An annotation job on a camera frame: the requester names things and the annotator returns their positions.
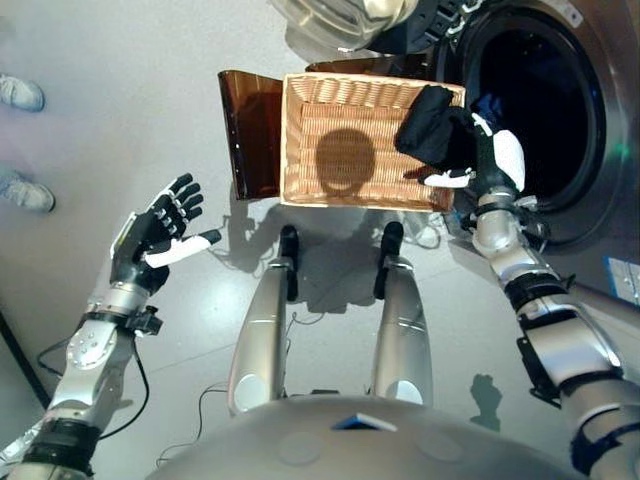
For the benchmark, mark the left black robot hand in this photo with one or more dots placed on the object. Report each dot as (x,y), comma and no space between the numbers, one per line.
(150,245)

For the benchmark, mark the woven wicker laundry basket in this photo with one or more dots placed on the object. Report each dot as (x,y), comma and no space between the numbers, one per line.
(350,150)

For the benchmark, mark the black garment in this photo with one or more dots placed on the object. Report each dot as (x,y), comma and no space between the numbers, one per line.
(435,130)

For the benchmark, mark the left silver robot leg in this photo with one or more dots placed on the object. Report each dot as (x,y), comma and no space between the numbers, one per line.
(265,325)

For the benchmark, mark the brown acrylic stool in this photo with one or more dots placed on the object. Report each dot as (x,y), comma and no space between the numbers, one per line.
(250,135)

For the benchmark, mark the round washing machine door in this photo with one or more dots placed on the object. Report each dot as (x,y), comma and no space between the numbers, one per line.
(360,22)

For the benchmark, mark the grey front-load washing machine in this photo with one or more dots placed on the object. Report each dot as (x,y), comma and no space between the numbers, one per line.
(560,125)

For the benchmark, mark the blue white instruction sticker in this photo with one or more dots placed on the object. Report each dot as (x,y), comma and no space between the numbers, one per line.
(624,280)

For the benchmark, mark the silver robot torso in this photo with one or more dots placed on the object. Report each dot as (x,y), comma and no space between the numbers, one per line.
(350,440)

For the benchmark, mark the dark blue garment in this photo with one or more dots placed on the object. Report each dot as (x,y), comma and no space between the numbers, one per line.
(490,107)

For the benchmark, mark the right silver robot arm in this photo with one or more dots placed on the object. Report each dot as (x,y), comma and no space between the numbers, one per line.
(550,320)

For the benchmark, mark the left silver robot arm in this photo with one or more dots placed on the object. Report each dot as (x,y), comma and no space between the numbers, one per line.
(85,370)

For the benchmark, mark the silver robot leg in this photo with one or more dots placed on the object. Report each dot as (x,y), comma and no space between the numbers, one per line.
(400,320)
(265,325)

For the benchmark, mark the white appliance platform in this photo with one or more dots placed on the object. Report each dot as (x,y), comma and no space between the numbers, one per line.
(615,310)

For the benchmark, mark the right silver robot leg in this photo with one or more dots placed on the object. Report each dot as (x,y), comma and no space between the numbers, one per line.
(400,320)

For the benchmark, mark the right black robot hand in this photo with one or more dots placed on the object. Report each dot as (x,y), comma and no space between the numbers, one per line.
(492,155)

